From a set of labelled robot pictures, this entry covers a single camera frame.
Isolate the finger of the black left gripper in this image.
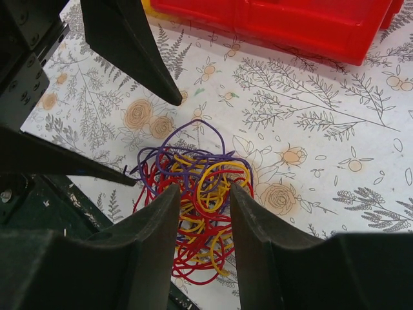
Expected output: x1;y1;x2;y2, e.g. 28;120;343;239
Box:
81;1;182;106
1;127;136;186

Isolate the floral patterned table mat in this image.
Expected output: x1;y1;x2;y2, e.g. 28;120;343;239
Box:
23;1;412;239

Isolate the yellow thin cable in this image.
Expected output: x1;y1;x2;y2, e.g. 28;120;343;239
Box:
170;154;252;278

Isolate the red plastic bin right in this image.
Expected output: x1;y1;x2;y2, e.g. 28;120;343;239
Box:
150;0;403;65

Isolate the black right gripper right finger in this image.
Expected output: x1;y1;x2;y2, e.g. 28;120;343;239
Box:
230;184;412;309

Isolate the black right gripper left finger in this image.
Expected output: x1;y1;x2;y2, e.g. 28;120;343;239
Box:
1;185;180;309

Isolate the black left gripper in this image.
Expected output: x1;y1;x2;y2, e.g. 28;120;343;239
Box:
1;0;69;130

